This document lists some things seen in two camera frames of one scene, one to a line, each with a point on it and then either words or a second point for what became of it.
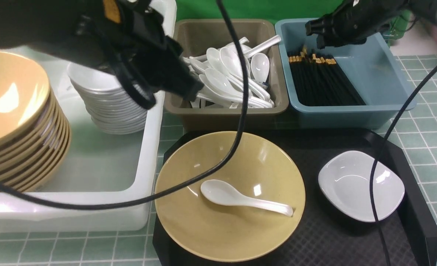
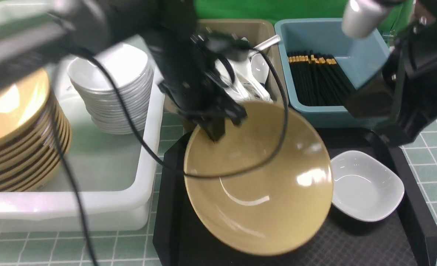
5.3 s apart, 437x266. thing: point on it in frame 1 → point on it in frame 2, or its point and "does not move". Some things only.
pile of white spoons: x=219 y=71 does not move
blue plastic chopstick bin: x=372 y=65 does not move
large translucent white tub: x=102 y=167 does not move
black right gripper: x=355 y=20 → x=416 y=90
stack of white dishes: x=112 y=109 does not move
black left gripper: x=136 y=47 → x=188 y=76
